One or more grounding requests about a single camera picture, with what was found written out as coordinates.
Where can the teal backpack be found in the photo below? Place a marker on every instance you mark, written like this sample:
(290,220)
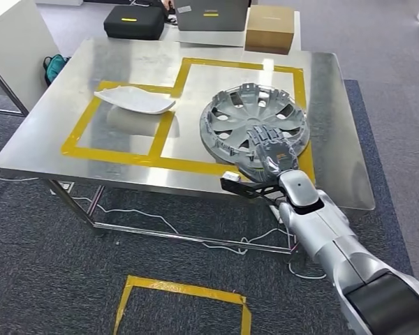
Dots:
(54,64)

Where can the brown cardboard box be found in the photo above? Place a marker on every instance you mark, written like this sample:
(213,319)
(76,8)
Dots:
(269,27)

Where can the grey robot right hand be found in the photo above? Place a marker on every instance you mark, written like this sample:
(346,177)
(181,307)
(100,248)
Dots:
(276,157)

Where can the white plug adapter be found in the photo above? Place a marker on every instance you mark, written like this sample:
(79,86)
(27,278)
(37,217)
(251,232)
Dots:
(68,186)

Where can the black carry case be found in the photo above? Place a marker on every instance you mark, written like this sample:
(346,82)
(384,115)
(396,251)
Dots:
(132,25)

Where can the steel workbench table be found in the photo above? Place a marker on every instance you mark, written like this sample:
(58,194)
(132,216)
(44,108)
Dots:
(230,74)

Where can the yellow tape outline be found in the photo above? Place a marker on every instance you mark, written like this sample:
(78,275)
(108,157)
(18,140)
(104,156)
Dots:
(125,158)

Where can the yellow floor tape square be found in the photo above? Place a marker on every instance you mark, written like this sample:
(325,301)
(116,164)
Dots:
(181,289)

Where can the person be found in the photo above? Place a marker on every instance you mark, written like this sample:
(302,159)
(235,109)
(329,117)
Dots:
(167,3)

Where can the grey plastic wheel cover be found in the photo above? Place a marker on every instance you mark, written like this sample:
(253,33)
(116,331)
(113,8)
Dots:
(244,106)

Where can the grey carry case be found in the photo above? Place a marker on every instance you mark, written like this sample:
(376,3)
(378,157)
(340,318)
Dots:
(209,21)

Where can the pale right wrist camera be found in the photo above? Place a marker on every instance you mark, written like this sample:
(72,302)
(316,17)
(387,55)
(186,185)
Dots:
(231,176)

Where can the white curved plastic part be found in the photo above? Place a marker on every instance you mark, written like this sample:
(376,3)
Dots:
(136,99)

